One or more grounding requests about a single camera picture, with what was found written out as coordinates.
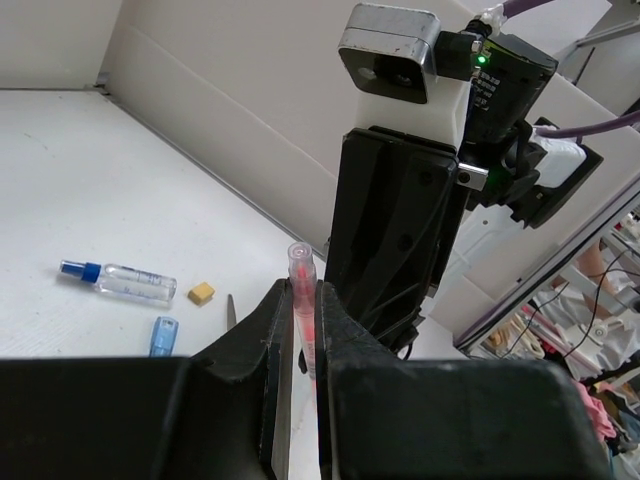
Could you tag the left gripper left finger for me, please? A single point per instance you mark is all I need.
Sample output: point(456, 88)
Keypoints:
point(241, 397)

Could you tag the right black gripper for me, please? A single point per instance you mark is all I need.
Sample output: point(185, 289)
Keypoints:
point(394, 219)

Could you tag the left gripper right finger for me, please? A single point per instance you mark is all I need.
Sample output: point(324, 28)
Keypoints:
point(337, 337)

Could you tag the red pen clear cap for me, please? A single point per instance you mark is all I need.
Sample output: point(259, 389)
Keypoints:
point(303, 278)

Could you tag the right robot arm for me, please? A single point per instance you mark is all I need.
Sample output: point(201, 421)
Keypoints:
point(510, 176)

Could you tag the yellow eraser cube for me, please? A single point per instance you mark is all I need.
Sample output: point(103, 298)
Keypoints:
point(201, 294)

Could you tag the blue correction tape dispenser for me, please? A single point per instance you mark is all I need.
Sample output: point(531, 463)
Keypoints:
point(163, 337)

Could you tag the blue cap spray bottle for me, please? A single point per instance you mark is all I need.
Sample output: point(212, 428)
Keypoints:
point(123, 282)

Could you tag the colourful cloth pile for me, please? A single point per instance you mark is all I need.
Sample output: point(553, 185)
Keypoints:
point(586, 319)

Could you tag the black handled scissors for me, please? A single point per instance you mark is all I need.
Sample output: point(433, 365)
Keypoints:
point(231, 318)

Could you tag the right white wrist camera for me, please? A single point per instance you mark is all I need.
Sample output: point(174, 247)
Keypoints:
point(413, 76)

